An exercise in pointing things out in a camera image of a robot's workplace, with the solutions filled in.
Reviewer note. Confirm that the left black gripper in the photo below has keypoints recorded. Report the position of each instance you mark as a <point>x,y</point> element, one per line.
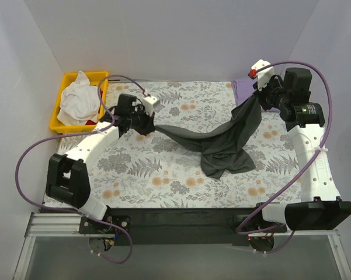
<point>145,123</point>

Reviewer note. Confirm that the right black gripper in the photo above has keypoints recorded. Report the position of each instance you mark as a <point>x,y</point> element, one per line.
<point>264,95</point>

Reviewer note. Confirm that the dark grey t shirt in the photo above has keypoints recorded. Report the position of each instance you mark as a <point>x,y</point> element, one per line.
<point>223,148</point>

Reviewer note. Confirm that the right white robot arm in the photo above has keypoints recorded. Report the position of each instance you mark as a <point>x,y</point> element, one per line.
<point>321,206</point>

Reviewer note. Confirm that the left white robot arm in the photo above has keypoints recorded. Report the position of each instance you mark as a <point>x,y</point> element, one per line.
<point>68,177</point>

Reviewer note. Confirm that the folded purple t shirt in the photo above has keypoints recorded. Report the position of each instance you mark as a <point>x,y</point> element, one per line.
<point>242,89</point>

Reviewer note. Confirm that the floral tablecloth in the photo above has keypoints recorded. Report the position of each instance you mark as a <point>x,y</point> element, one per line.
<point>154,171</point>

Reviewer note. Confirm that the red t shirt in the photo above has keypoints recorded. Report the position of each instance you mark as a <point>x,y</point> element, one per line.
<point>90,122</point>

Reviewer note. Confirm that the yellow plastic bin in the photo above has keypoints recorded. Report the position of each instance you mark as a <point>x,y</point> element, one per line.
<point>97,78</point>

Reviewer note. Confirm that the white t shirt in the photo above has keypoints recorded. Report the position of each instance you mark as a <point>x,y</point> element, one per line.
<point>79,102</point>

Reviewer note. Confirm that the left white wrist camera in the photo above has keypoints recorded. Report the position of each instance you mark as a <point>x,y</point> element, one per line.
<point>149,103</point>

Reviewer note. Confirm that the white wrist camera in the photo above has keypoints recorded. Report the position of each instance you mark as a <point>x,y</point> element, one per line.
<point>149,103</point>
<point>262,71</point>

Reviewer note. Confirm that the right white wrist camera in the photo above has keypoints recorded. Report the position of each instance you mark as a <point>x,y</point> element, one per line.
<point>262,71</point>

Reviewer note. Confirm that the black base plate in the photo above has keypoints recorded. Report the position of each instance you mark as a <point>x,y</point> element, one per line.
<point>148,226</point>

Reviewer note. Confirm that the aluminium rail frame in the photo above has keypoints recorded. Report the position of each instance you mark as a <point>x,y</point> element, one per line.
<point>61,246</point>

